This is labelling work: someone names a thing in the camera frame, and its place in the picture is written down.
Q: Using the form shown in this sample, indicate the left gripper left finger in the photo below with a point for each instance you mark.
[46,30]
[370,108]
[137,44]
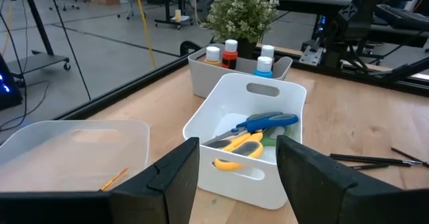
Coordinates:
[100,207]

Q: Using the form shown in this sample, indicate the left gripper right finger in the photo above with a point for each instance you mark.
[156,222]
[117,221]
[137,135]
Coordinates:
[335,200]

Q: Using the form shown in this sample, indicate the black paintbrush gold ferrule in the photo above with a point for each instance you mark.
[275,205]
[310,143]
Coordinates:
[409,156]
[114,179]

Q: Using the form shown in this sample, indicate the blue paint bottle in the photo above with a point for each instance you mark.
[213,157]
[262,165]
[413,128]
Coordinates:
[264,64]

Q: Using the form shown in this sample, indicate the brown paint bottle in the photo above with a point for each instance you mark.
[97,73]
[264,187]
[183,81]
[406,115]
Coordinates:
[267,51]

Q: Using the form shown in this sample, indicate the red paint bottle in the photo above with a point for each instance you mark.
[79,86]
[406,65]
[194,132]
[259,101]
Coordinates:
[229,58]

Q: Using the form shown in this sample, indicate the yellow paint bottle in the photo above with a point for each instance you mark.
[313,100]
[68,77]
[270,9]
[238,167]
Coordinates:
[212,53]

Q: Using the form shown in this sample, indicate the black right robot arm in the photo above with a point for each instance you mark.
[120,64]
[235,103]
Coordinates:
[352,23]

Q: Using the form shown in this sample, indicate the thin black paintbrush silver ferrule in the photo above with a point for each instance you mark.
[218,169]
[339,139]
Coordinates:
[368,166]

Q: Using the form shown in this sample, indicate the thick black paintbrush silver ferrule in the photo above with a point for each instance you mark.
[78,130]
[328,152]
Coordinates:
[368,159]

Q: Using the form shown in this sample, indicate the clear plastic bin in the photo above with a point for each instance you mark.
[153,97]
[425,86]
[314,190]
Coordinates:
[67,157]

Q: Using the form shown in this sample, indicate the white plastic bin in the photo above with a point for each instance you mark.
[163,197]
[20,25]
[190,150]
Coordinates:
[231,90]

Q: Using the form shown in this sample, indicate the black computer case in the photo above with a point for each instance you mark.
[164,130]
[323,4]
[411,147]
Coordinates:
[8,83]

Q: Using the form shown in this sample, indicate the black rolling stand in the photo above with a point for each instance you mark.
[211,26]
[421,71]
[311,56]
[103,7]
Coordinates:
[37,61]

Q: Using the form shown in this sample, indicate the grey plastic bin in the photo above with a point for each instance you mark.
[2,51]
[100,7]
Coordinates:
[207,80]

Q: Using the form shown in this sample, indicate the black cart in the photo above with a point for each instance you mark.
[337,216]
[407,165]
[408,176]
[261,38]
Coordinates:
[318,2]

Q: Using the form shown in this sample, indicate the black equipment stand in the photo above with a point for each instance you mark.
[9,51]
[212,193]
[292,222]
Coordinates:
[174,12]

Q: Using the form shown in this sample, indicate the small potted green plant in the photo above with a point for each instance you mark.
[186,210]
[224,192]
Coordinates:
[241,12]

